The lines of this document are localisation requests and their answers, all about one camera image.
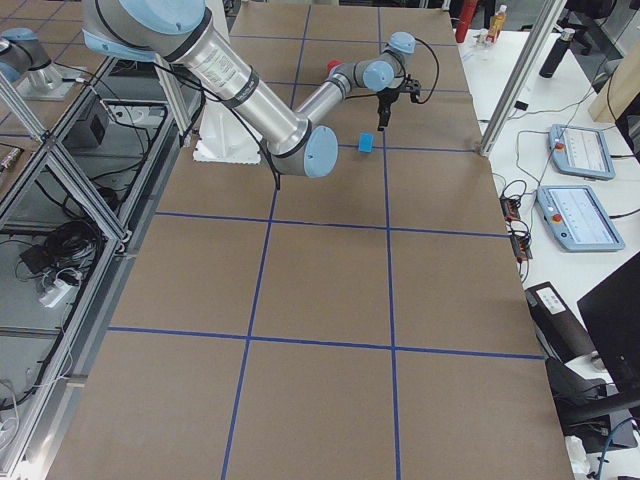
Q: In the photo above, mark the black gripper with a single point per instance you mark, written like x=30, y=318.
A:
x=385, y=100

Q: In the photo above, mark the blue foam block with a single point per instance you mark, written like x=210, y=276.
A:
x=366, y=142

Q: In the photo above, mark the red foam block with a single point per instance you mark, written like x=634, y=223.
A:
x=332, y=65

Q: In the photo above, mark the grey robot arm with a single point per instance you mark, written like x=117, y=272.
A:
x=294, y=142

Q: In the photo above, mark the third robot arm grey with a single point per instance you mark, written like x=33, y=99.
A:
x=28, y=67

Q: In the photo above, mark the red fire extinguisher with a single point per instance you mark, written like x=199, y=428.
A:
x=465, y=18

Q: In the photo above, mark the orange drink bottle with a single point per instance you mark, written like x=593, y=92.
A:
x=497, y=24

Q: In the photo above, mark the upper orange circuit board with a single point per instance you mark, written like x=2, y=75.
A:
x=510, y=208

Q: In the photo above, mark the orange circuit board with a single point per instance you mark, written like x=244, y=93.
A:
x=510, y=208
x=521, y=246

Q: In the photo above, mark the black water bottle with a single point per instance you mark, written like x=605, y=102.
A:
x=557, y=53

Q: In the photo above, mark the lower orange circuit board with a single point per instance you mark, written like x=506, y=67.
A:
x=521, y=246

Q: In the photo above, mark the upper teach pendant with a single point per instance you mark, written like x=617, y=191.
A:
x=580, y=151

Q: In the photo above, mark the teach pendant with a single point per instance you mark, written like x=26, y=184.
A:
x=577, y=220
x=580, y=151

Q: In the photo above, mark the lower teach pendant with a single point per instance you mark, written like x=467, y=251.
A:
x=577, y=220

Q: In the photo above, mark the black box with label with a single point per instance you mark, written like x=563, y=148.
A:
x=558, y=329

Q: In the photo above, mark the black power adapter box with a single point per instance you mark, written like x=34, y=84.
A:
x=88, y=131

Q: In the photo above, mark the black monitor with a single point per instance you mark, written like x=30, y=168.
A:
x=610, y=312

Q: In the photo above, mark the white power strip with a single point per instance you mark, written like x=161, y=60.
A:
x=55, y=293

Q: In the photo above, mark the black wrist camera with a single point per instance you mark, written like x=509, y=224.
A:
x=412, y=87

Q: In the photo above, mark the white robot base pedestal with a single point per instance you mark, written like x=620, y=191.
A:
x=223, y=138

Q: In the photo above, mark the aluminium frame post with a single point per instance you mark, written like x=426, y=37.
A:
x=531, y=50

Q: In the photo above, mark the aluminium frame rack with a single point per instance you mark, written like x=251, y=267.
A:
x=78, y=215

